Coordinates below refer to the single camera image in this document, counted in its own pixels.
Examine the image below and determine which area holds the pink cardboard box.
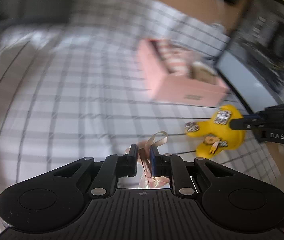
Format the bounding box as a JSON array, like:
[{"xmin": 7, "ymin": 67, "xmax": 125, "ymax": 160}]
[{"xmin": 136, "ymin": 38, "xmax": 230, "ymax": 106}]

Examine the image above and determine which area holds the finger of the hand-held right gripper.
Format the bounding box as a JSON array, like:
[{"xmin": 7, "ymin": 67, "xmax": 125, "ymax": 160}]
[
  {"xmin": 256, "ymin": 128, "xmax": 284, "ymax": 146},
  {"xmin": 229, "ymin": 102, "xmax": 284, "ymax": 131}
]

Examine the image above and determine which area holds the yellow plush toy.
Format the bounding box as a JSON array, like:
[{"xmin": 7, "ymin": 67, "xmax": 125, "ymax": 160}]
[{"xmin": 184, "ymin": 104, "xmax": 246, "ymax": 159}]

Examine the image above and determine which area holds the black framed screen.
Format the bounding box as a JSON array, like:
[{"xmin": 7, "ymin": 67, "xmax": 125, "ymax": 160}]
[{"xmin": 215, "ymin": 0, "xmax": 284, "ymax": 117}]

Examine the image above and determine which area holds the white checked tablecloth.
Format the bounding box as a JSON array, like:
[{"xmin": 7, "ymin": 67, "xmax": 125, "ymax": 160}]
[{"xmin": 0, "ymin": 0, "xmax": 284, "ymax": 238}]

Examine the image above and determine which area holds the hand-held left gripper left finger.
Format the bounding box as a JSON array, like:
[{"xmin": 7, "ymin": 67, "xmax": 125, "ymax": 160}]
[{"xmin": 53, "ymin": 144, "xmax": 139, "ymax": 198}]

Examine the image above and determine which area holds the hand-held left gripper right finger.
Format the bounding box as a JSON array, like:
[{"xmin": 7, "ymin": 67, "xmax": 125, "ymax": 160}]
[{"xmin": 149, "ymin": 144, "xmax": 230, "ymax": 197}]

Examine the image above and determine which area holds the pink ribbon hair clip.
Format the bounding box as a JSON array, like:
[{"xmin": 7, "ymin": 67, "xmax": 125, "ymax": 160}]
[{"xmin": 124, "ymin": 131, "xmax": 170, "ymax": 189}]

